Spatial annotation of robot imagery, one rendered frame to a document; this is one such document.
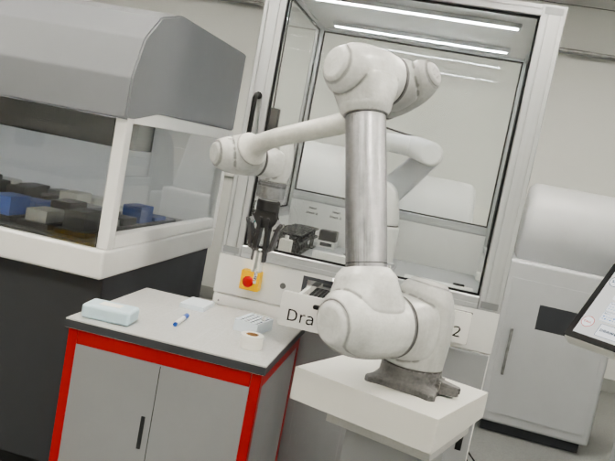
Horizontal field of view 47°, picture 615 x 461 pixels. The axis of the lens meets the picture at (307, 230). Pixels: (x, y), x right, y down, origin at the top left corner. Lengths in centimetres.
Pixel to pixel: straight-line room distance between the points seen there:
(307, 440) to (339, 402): 98
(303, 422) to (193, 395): 68
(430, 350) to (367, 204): 39
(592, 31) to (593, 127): 71
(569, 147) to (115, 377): 429
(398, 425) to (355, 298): 31
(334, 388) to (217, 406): 48
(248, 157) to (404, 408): 87
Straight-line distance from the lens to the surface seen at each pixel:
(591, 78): 584
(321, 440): 271
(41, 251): 265
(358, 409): 173
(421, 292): 176
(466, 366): 259
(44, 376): 282
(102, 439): 229
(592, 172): 579
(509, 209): 251
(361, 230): 167
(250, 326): 232
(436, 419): 166
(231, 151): 211
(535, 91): 254
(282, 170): 223
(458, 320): 253
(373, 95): 173
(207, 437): 216
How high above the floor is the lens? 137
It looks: 6 degrees down
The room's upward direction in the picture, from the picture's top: 11 degrees clockwise
